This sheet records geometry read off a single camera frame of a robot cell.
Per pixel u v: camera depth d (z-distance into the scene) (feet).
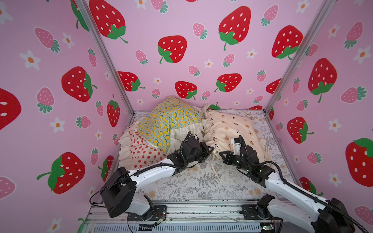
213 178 2.82
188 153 1.97
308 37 2.57
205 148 2.25
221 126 3.05
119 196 1.37
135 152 2.94
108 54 2.82
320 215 1.34
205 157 2.30
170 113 2.82
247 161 1.95
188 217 2.40
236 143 2.37
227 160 2.30
